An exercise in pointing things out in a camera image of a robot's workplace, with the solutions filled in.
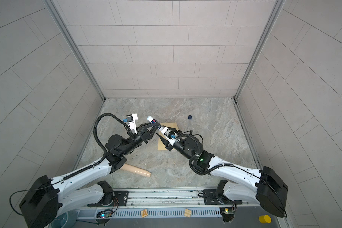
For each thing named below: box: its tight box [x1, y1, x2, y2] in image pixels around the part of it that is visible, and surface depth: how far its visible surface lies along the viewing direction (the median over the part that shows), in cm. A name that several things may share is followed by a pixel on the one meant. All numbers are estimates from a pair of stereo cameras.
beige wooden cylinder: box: [121, 163, 152, 178], surface depth 80 cm
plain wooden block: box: [184, 208, 192, 219], surface depth 68 cm
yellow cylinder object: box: [258, 214, 272, 224], surface depth 63 cm
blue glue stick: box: [147, 114, 164, 132], surface depth 64 cm
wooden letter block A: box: [141, 208, 149, 219], surface depth 68 cm
